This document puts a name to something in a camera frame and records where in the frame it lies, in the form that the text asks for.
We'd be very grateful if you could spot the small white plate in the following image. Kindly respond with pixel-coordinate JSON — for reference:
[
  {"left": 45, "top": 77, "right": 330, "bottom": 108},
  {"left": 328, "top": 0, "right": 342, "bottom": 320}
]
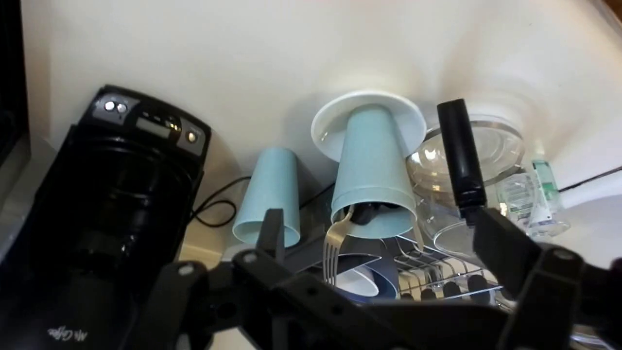
[{"left": 309, "top": 89, "right": 428, "bottom": 163}]

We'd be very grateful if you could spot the silver metal fork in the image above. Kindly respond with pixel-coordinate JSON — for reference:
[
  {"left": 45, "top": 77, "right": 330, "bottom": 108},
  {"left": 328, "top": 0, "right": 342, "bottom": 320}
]
[{"left": 321, "top": 204, "right": 360, "bottom": 287}]

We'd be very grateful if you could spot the light blue plastic cup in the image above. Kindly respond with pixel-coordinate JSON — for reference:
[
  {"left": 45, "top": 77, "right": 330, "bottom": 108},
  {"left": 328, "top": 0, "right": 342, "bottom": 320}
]
[
  {"left": 328, "top": 105, "right": 420, "bottom": 241},
  {"left": 231, "top": 143, "right": 303, "bottom": 248}
]

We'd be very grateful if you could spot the white kitchen sink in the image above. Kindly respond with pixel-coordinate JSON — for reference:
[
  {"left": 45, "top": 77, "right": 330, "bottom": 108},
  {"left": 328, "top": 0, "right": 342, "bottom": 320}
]
[{"left": 558, "top": 169, "right": 622, "bottom": 268}]

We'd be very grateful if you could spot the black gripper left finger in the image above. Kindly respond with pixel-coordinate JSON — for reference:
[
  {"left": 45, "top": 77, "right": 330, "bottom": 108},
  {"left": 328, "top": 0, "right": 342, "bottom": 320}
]
[{"left": 122, "top": 208, "right": 338, "bottom": 350}]

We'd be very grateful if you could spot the black power cable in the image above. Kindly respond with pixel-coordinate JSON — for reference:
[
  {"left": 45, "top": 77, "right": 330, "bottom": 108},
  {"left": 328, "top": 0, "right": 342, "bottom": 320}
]
[{"left": 190, "top": 173, "right": 255, "bottom": 229}]

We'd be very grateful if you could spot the black coffee maker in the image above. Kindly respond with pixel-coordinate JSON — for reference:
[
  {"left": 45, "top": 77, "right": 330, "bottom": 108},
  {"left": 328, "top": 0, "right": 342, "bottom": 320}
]
[{"left": 0, "top": 83, "right": 214, "bottom": 350}]

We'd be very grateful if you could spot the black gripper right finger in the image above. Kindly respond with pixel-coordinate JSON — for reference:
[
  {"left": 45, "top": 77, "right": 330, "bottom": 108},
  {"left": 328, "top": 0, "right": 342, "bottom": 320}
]
[{"left": 474, "top": 206, "right": 622, "bottom": 350}]

